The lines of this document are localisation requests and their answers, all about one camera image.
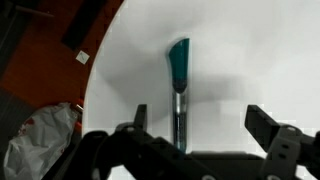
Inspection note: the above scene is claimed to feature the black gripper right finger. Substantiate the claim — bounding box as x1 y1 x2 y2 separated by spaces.
244 104 303 180

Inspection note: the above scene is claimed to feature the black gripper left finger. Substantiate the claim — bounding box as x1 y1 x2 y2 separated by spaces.
114 103 174 161

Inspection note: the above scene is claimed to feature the teal capped marker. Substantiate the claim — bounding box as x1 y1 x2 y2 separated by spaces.
166 37 191 154

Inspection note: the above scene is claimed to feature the small white paper square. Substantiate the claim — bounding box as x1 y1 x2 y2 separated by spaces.
75 49 91 65

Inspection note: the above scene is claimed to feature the crumpled white plastic bag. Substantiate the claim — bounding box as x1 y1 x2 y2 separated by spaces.
3 101 81 180

